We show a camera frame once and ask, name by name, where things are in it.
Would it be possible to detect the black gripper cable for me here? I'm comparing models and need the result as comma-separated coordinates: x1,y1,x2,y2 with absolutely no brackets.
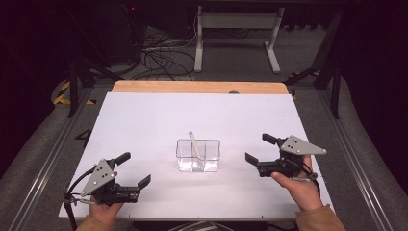
299,159,322,197
63,165,98,231

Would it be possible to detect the white metal stand frame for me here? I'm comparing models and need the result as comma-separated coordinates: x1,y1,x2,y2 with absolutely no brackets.
193,5,286,75

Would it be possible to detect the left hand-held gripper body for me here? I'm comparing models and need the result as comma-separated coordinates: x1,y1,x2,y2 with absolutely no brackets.
79,158,141,207

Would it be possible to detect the wooden table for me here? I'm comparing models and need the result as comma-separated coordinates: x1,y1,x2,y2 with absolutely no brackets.
111,80,290,95

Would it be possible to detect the yellow black hazard tape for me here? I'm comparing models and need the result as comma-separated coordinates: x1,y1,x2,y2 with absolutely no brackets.
52,80,97,106

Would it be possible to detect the black cabinet with red light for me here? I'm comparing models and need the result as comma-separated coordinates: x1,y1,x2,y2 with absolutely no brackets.
81,2,148,65

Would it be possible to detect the aluminium floor rail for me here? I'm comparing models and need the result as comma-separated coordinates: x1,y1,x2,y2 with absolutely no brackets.
316,86,387,231
7,87,94,231

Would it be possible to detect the black metal stand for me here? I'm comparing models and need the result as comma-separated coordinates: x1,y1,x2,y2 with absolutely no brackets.
64,6,125,118
283,9,344,120

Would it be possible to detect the white pen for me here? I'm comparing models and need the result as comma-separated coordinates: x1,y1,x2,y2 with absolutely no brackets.
188,130,207,171

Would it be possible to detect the white board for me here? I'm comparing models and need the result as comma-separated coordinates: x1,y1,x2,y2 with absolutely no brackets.
58,91,335,223

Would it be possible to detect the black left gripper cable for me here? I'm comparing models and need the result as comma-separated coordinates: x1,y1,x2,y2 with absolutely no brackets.
63,165,98,231

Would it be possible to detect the person's right hand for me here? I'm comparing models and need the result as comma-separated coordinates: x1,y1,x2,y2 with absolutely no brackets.
270,154,324,213

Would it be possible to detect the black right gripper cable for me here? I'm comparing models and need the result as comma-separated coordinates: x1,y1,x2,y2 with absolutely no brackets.
299,159,322,197

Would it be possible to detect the person's left hand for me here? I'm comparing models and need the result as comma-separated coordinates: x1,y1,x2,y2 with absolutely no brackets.
88,171,125,227

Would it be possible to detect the tangle of black floor cables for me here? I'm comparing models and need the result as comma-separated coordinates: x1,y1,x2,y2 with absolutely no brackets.
128,27,197,82

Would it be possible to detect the clear plastic organizer box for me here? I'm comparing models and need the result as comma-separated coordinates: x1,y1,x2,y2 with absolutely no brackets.
175,138,221,173

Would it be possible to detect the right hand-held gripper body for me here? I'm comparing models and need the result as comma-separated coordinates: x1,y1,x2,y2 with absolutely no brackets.
255,135,328,183

